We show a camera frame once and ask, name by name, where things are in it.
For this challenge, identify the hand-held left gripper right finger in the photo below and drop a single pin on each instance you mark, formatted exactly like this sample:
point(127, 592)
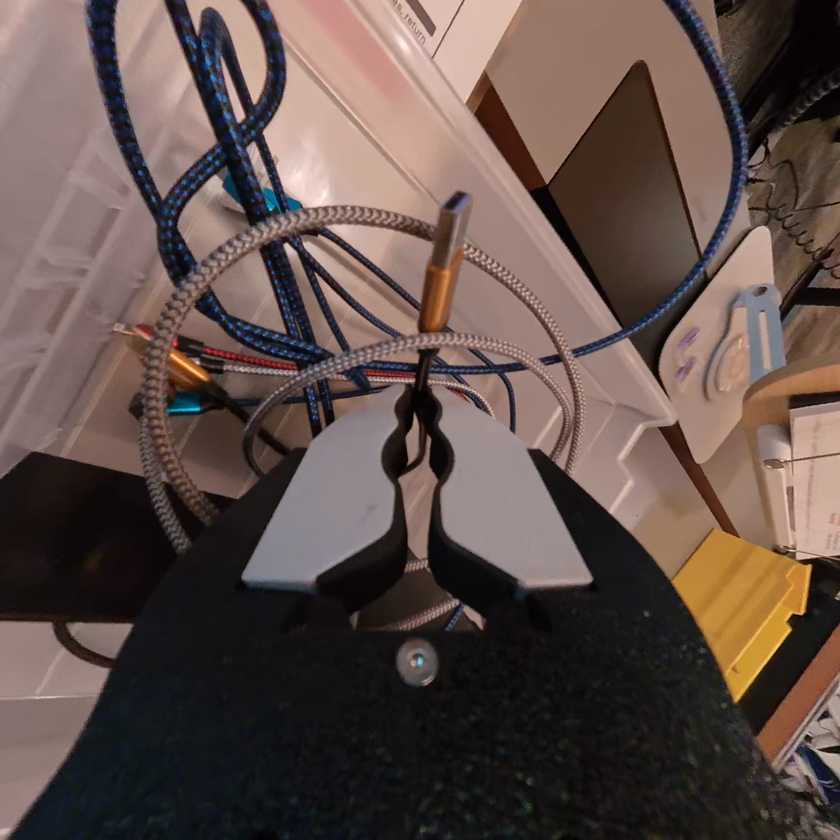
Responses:
point(499, 512)

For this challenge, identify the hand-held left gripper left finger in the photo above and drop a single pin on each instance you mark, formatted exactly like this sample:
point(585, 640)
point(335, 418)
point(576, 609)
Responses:
point(334, 512)

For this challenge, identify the yellow plastic bin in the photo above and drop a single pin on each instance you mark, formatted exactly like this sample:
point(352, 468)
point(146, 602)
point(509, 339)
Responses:
point(735, 590)

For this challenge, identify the clear plastic bin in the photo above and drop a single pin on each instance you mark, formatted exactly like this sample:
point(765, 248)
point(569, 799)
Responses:
point(367, 131)

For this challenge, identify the black divider panel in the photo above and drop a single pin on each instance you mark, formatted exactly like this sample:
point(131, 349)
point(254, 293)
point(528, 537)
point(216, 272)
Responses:
point(79, 525)

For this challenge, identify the blue plastic tool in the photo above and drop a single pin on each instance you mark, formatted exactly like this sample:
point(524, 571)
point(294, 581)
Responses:
point(773, 341)

